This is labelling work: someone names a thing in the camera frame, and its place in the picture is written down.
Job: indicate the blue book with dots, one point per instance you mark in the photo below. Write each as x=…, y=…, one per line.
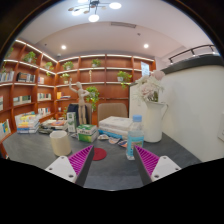
x=108, y=134

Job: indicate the branched ceiling lamp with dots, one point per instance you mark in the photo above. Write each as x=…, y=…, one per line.
x=93, y=17

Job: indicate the ceiling air vent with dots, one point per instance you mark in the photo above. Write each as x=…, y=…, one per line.
x=123, y=25

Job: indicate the clear blue-capped water bottle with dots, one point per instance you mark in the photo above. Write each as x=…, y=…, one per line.
x=135, y=140

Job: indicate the white pitcher vase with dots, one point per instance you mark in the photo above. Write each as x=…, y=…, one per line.
x=153, y=123

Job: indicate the small snack packet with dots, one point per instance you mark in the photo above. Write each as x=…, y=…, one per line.
x=103, y=136
x=122, y=143
x=114, y=140

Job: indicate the flat round red coaster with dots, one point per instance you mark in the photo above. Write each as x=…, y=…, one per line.
x=100, y=154

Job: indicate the colourful book stack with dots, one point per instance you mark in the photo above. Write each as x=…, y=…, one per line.
x=28, y=125

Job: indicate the round recessed ceiling light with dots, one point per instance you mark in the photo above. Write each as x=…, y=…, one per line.
x=146, y=46
x=63, y=47

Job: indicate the black track light rail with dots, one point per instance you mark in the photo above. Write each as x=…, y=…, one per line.
x=191, y=51

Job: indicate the wooden artist mannequin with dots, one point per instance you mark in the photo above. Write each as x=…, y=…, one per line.
x=81, y=103

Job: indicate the beige chair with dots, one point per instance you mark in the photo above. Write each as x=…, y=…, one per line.
x=111, y=110

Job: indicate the wooden shelf unit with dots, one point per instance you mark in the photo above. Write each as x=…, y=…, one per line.
x=110, y=76

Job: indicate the tall green white carton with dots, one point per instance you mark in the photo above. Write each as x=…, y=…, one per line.
x=71, y=122

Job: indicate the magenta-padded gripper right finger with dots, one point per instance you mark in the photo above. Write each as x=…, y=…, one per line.
x=165, y=166

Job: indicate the cream cylindrical cup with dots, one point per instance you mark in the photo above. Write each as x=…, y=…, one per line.
x=60, y=144

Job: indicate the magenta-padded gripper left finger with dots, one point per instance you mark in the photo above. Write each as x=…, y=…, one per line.
x=60, y=166

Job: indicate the green and white box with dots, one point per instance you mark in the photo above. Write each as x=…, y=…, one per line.
x=86, y=132

